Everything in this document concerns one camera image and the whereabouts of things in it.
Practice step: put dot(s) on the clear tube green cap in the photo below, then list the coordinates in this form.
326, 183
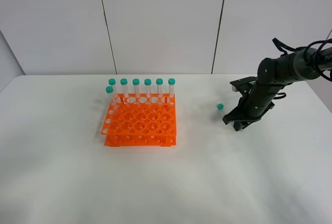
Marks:
222, 109

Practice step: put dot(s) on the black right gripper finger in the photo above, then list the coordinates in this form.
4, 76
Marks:
240, 125
234, 117

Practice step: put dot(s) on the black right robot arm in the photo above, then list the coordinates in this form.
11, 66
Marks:
274, 75

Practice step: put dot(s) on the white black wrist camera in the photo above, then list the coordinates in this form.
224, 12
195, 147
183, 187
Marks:
243, 85

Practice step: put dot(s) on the rack tube front left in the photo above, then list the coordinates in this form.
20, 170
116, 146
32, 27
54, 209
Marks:
112, 100

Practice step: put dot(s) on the rack tube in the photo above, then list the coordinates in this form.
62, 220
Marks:
171, 83
124, 84
136, 83
112, 100
147, 83
112, 83
159, 82

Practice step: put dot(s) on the orange test tube rack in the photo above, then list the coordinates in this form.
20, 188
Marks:
140, 122

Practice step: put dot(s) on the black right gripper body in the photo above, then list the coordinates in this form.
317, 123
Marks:
255, 103

